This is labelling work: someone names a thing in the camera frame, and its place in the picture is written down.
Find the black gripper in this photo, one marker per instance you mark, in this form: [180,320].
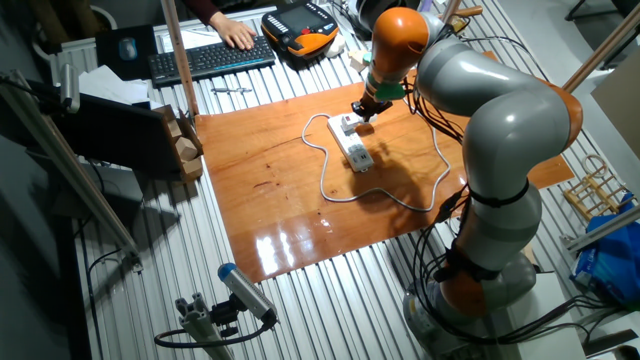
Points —
[374,102]

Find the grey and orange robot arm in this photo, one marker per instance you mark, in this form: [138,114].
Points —
[510,125]

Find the forearm in dark sleeve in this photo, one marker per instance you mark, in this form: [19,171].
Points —
[202,9]

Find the person's bare hand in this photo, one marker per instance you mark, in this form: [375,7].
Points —
[237,32]

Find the white power strip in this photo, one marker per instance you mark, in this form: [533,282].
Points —
[352,147]

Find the small white block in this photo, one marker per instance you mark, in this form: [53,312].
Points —
[356,60]

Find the white rounded object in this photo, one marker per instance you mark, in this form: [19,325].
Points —
[336,46]

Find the orange and black teach pendant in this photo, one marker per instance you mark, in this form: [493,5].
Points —
[300,30]

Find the brown wooden board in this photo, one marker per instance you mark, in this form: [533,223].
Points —
[280,200]

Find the small metal tool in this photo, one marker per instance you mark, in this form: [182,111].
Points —
[230,90]

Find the black keyboard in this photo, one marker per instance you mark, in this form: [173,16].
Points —
[200,60]

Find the wooden block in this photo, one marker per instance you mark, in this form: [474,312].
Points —
[174,130]
[192,170]
[186,149]

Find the white paper sheet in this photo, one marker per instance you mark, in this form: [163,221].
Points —
[195,39]

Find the wooden rack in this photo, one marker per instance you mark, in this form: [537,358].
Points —
[600,187]

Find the grey computer mouse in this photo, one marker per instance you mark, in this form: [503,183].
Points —
[128,48]

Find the beige cardboard panel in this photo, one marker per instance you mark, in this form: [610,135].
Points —
[622,100]

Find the aluminium bar by bag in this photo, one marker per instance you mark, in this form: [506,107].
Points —
[600,229]

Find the black box with wooden edge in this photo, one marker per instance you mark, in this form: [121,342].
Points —
[110,130]

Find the white paper stack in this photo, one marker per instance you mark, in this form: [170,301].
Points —
[110,85]

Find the black mouse pad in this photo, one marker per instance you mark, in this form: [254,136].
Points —
[107,55]

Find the short aluminium profile stub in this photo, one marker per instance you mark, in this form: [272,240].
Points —
[200,325]

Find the blue plastic bag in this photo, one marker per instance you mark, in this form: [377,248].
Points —
[610,265]

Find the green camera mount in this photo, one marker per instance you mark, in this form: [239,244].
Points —
[390,91]

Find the upright wooden post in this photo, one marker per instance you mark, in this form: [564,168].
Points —
[467,11]

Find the wooden frame pole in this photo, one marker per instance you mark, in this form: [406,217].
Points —
[180,55]
[605,45]

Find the silver depth camera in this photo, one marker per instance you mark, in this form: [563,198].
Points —
[245,290]
[70,90]

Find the black camera bracket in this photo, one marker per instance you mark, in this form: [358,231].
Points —
[225,315]

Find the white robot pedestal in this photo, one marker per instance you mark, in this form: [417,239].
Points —
[550,300]

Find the long aluminium frame bar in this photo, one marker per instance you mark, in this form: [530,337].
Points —
[75,172]

